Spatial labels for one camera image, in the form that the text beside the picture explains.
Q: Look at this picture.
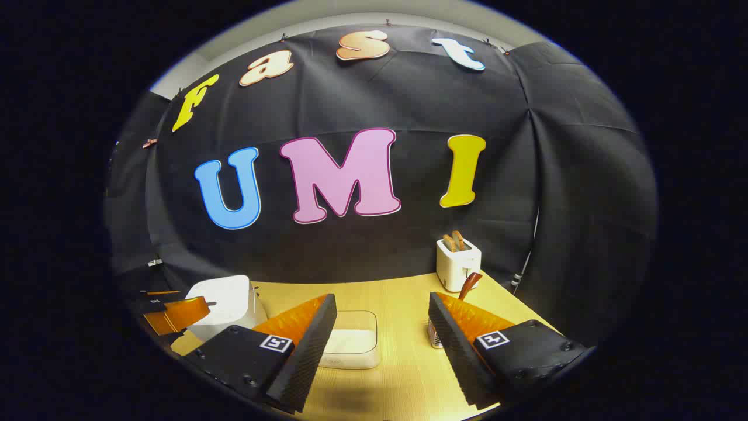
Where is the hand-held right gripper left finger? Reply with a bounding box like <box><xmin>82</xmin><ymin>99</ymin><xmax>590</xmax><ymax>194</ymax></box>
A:
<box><xmin>184</xmin><ymin>294</ymin><xmax>338</xmax><ymax>414</ymax></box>

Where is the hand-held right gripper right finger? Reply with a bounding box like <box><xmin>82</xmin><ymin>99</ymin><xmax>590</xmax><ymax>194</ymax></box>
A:
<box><xmin>428</xmin><ymin>292</ymin><xmax>588</xmax><ymax>410</ymax></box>

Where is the white rice cooker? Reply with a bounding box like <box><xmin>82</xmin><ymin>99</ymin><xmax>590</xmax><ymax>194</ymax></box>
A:
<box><xmin>186</xmin><ymin>275</ymin><xmax>268</xmax><ymax>343</ymax></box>

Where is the white rice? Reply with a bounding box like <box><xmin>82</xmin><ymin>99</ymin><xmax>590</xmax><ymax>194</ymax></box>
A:
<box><xmin>324</xmin><ymin>329</ymin><xmax>378</xmax><ymax>354</ymax></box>

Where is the brown wooden spoon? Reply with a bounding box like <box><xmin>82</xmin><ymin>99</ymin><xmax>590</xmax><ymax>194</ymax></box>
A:
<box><xmin>458</xmin><ymin>272</ymin><xmax>483</xmax><ymax>301</ymax></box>

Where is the clear plastic container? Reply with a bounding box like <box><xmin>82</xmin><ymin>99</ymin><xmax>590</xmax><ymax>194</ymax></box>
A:
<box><xmin>318</xmin><ymin>310</ymin><xmax>382</xmax><ymax>370</ymax></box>

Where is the white toaster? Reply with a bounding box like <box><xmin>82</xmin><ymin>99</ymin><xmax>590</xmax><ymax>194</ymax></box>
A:
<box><xmin>436</xmin><ymin>237</ymin><xmax>482</xmax><ymax>292</ymax></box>

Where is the black backdrop cloth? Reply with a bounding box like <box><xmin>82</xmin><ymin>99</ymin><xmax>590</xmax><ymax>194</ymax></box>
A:
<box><xmin>105</xmin><ymin>23</ymin><xmax>660</xmax><ymax>346</ymax></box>

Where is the white hanging cable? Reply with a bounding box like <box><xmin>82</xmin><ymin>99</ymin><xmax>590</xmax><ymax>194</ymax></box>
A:
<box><xmin>511</xmin><ymin>208</ymin><xmax>539</xmax><ymax>287</ymax></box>

